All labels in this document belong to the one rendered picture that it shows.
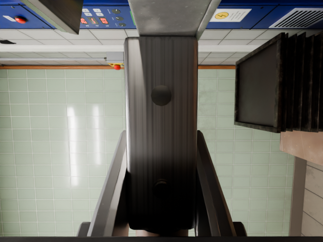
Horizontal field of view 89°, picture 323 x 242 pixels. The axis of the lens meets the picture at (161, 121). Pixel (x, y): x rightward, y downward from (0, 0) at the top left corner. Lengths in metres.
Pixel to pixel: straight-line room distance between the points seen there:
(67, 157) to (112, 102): 0.59
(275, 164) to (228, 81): 0.79
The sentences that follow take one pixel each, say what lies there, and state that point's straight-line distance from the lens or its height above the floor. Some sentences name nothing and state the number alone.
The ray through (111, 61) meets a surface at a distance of 1.05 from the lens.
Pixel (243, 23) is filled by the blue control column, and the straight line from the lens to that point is 0.73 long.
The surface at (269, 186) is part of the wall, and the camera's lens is 1.74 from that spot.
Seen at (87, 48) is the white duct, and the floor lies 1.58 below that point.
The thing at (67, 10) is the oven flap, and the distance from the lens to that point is 0.46.
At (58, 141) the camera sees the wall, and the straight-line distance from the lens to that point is 1.59.
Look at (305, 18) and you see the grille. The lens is 0.79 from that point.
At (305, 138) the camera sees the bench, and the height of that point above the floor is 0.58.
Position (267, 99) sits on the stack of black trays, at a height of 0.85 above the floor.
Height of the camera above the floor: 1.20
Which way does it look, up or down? level
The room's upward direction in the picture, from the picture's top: 90 degrees counter-clockwise
